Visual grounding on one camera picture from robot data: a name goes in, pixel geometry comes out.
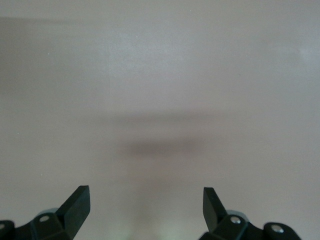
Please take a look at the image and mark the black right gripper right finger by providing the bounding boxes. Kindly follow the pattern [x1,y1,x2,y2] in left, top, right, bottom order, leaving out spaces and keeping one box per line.
[199,186,304,240]

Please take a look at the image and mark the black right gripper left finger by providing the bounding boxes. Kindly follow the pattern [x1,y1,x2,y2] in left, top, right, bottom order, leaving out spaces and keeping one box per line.
[0,184,92,240]

